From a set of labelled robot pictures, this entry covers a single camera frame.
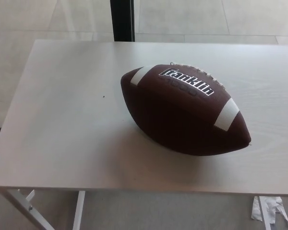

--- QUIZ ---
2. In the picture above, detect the brown Franklin football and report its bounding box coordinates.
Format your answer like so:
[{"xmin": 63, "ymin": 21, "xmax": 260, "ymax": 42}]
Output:
[{"xmin": 120, "ymin": 61, "xmax": 252, "ymax": 157}]

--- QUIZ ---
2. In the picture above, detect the white upright table leg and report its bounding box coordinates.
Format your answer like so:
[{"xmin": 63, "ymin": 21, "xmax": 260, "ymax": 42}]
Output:
[{"xmin": 74, "ymin": 191, "xmax": 86, "ymax": 230}]

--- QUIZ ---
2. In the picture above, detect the white diagonal table leg brace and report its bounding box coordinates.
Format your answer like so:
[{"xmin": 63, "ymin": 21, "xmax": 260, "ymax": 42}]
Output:
[{"xmin": 0, "ymin": 188, "xmax": 56, "ymax": 230}]

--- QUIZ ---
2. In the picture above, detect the white thin table leg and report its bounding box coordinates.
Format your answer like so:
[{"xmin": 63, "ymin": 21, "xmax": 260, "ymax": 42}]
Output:
[{"xmin": 258, "ymin": 196, "xmax": 272, "ymax": 230}]

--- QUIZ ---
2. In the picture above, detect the black window frame post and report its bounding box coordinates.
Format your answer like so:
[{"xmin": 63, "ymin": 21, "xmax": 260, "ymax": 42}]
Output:
[{"xmin": 109, "ymin": 0, "xmax": 136, "ymax": 42}]

